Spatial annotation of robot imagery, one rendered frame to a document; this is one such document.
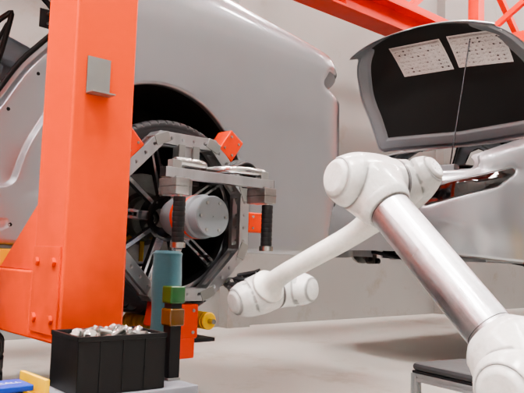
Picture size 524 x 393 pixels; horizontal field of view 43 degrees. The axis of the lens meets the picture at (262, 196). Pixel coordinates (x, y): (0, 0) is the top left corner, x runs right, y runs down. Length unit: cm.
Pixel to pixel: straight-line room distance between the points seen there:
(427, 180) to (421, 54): 370
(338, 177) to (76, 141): 60
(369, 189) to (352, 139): 680
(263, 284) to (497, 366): 85
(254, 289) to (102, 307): 50
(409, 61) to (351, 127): 303
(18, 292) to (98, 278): 26
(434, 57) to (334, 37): 319
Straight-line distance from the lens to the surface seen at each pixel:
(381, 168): 158
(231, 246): 235
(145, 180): 241
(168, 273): 200
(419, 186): 169
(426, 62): 538
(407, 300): 918
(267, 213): 212
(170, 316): 153
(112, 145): 163
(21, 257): 182
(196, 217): 203
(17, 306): 179
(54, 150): 165
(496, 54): 513
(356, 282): 833
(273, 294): 193
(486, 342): 132
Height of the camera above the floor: 74
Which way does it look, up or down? 5 degrees up
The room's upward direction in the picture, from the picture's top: 2 degrees clockwise
